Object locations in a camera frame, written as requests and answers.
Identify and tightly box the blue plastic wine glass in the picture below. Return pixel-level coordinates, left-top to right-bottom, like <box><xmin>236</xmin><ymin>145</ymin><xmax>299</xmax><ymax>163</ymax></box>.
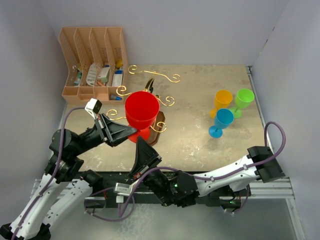
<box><xmin>208</xmin><ymin>108</ymin><xmax>234</xmax><ymax>139</ymax></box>

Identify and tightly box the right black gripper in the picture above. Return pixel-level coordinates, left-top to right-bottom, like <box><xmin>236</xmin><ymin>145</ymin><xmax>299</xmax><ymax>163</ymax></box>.
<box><xmin>128</xmin><ymin>136</ymin><xmax>175</xmax><ymax>207</ymax></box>

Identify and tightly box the pink plastic desk organizer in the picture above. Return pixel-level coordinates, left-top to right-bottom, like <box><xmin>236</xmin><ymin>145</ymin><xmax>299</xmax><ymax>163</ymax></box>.
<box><xmin>58</xmin><ymin>26</ymin><xmax>129</xmax><ymax>106</ymax></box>

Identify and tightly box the green plastic wine glass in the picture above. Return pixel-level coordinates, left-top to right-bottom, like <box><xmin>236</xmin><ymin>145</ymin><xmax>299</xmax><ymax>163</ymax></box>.
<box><xmin>229</xmin><ymin>88</ymin><xmax>255</xmax><ymax>119</ymax></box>

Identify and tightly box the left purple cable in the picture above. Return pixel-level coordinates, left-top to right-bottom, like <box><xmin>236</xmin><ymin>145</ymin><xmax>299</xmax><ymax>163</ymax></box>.
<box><xmin>9</xmin><ymin>106</ymin><xmax>87</xmax><ymax>240</ymax></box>

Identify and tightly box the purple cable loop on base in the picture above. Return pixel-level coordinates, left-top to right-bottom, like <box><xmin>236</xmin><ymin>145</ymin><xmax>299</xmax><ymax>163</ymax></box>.
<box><xmin>83</xmin><ymin>184</ymin><xmax>137</xmax><ymax>222</ymax></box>

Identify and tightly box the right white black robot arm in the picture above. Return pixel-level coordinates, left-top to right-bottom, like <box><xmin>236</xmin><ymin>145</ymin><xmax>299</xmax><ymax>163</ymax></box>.
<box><xmin>129</xmin><ymin>136</ymin><xmax>286</xmax><ymax>208</ymax></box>

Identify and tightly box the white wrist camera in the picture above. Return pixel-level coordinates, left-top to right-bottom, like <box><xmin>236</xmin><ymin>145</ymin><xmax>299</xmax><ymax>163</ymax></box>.
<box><xmin>113</xmin><ymin>180</ymin><xmax>141</xmax><ymax>202</ymax></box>
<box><xmin>84</xmin><ymin>98</ymin><xmax>102</xmax><ymax>120</ymax></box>

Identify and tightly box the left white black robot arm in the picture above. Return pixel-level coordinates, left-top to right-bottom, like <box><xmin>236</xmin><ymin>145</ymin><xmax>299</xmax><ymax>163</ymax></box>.
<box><xmin>0</xmin><ymin>114</ymin><xmax>137</xmax><ymax>240</ymax></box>

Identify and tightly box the yellow plastic wine glass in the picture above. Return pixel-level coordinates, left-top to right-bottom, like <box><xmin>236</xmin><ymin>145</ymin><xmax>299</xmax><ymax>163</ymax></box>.
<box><xmin>209</xmin><ymin>89</ymin><xmax>233</xmax><ymax>119</ymax></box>

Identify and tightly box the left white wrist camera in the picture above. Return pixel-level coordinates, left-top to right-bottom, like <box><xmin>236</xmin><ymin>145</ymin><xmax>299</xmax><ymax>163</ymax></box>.
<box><xmin>84</xmin><ymin>98</ymin><xmax>102</xmax><ymax>120</ymax></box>

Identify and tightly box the red plastic wine glass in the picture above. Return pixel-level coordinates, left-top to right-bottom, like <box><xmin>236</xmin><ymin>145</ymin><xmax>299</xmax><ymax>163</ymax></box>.
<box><xmin>124</xmin><ymin>91</ymin><xmax>160</xmax><ymax>143</ymax></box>

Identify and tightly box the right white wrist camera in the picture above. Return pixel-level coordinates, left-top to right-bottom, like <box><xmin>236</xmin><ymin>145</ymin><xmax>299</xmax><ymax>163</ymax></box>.
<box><xmin>113</xmin><ymin>180</ymin><xmax>141</xmax><ymax>202</ymax></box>

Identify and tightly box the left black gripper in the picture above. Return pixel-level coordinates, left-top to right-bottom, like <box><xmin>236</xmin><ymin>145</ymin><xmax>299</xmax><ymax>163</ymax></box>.
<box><xmin>72</xmin><ymin>112</ymin><xmax>138</xmax><ymax>156</ymax></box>

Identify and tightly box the black metal base frame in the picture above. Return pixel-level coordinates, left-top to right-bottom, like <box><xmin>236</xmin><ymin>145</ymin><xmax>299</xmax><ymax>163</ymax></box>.
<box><xmin>32</xmin><ymin>170</ymin><xmax>293</xmax><ymax>208</ymax></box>

